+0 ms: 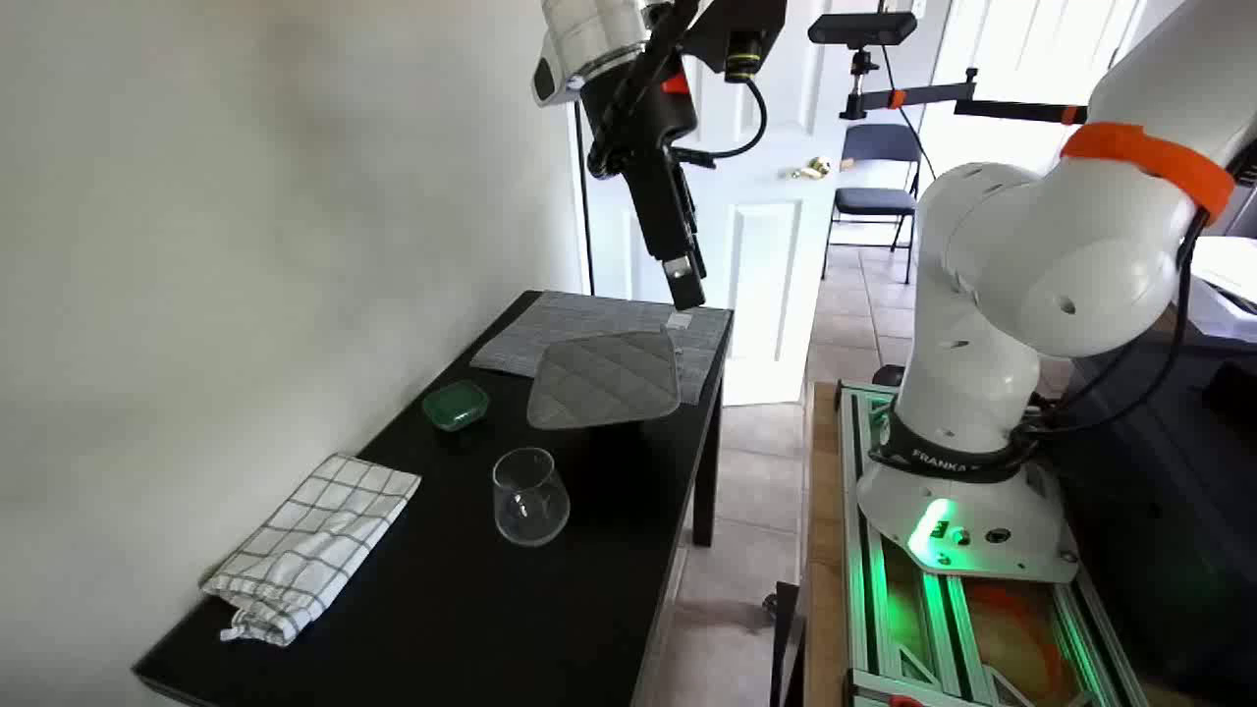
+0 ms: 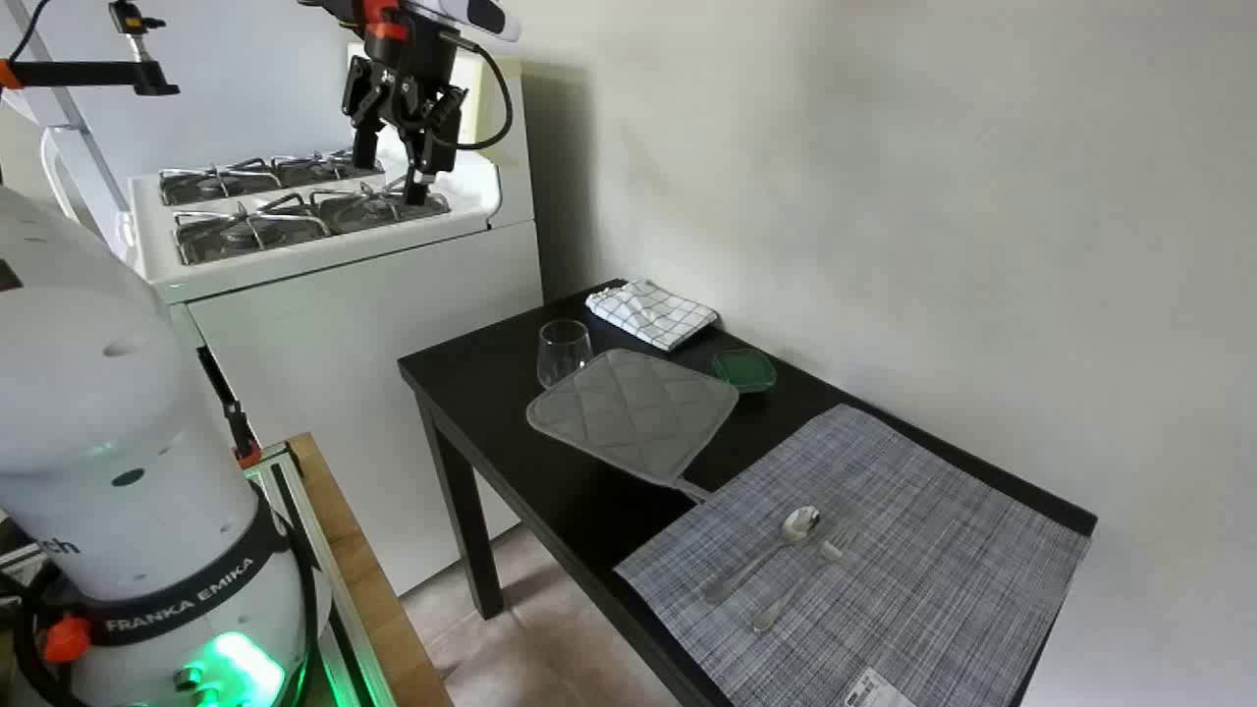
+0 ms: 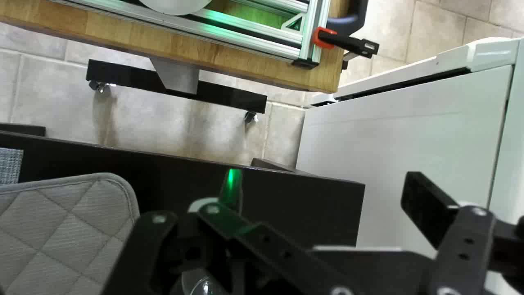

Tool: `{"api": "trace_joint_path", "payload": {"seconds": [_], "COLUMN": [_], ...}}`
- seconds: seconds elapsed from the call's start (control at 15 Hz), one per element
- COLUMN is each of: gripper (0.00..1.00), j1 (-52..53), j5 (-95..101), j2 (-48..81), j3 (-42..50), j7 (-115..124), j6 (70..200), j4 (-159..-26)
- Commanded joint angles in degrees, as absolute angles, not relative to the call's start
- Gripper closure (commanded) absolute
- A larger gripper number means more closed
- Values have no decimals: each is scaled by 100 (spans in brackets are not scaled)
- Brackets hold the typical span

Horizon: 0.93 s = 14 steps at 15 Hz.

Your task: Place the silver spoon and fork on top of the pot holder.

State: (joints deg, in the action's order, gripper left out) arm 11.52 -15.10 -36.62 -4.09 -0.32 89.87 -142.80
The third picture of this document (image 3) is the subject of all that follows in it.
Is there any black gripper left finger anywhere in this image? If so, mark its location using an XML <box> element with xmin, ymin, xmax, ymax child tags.
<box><xmin>101</xmin><ymin>169</ymin><xmax>365</xmax><ymax>295</ymax></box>

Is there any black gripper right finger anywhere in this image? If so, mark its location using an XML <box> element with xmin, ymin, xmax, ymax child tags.
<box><xmin>401</xmin><ymin>173</ymin><xmax>524</xmax><ymax>295</ymax></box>

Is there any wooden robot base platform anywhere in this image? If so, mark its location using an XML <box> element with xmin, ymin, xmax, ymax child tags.
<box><xmin>0</xmin><ymin>0</ymin><xmax>342</xmax><ymax>92</ymax></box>

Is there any grey quilted pot holder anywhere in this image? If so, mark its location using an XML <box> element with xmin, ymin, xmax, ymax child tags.
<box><xmin>0</xmin><ymin>173</ymin><xmax>139</xmax><ymax>295</ymax></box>

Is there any black table foot bar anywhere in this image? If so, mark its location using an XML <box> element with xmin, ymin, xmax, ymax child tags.
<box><xmin>86</xmin><ymin>60</ymin><xmax>266</xmax><ymax>123</ymax></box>

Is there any grey woven placemat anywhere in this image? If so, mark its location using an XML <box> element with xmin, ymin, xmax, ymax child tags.
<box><xmin>0</xmin><ymin>148</ymin><xmax>22</xmax><ymax>184</ymax></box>

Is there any black orange clamp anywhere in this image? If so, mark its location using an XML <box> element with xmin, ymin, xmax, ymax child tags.
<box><xmin>311</xmin><ymin>0</ymin><xmax>379</xmax><ymax>60</ymax></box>

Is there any aluminium rail frame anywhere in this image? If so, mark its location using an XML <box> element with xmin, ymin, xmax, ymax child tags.
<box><xmin>53</xmin><ymin>0</ymin><xmax>330</xmax><ymax>69</ymax></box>

